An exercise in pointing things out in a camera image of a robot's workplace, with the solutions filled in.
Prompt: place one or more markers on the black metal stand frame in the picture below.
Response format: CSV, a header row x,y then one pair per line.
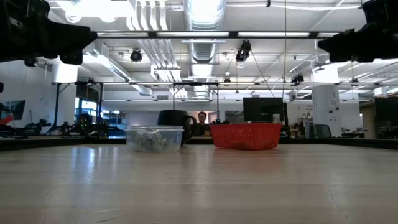
x,y
57,105

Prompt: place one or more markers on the black computer monitor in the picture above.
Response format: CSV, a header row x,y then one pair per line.
x,y
262,109

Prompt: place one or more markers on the person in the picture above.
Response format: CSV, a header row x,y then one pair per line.
x,y
202,118

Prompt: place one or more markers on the white square column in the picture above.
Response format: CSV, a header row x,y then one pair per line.
x,y
326,105

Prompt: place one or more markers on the black ceiling spotlight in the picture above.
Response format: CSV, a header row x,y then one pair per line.
x,y
136,56
297,79

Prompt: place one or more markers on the black table edge rail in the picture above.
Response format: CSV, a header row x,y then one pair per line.
x,y
46,142

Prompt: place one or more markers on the red background object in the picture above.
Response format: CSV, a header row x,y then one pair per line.
x,y
6,119

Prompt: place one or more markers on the red plastic slotted basket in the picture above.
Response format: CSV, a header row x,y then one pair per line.
x,y
245,137

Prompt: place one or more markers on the black overhead hanging camera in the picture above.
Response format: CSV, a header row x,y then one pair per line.
x,y
244,49

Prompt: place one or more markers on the silver ceiling air duct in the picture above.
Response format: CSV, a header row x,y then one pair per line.
x,y
203,18

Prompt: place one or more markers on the dark wall screen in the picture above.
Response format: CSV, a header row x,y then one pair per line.
x,y
15,107

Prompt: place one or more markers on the clear plastic food container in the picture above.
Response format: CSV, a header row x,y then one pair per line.
x,y
154,127

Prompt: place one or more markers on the grey office chair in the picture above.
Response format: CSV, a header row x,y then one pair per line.
x,y
323,130

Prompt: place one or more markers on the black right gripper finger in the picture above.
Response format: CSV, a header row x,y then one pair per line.
x,y
348,42
348,58

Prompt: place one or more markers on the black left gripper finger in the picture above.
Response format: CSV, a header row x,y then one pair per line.
x,y
71,57
68,37

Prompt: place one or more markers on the silver horizontal rail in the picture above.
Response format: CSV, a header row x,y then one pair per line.
x,y
264,83

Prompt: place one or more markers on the black mug green inside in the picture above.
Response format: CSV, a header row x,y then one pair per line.
x,y
174,118

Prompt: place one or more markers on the black background robot arm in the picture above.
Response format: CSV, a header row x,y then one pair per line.
x,y
38,126
66,128

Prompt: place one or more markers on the black overhead light beam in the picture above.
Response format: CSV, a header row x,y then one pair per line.
x,y
152,34

